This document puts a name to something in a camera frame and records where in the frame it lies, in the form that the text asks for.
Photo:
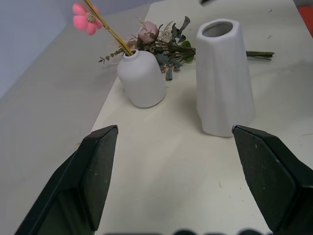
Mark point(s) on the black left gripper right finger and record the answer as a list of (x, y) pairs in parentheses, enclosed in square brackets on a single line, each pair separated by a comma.
[(271, 176)]

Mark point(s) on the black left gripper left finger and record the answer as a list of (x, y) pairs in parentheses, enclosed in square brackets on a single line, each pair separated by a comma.
[(80, 178)]

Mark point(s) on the pink flower yellow stem bouquet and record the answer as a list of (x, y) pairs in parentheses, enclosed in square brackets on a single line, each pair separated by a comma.
[(91, 20)]

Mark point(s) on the tall angular white vase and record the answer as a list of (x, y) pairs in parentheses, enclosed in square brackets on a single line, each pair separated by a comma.
[(221, 78)]

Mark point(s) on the small round white vase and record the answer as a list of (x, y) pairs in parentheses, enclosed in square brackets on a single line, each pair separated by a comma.
[(143, 80)]

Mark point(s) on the dried rose eucalyptus bouquet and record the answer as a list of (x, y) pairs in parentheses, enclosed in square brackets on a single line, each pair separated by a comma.
[(161, 46)]

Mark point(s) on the orange red object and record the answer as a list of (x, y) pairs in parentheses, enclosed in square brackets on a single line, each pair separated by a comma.
[(306, 19)]

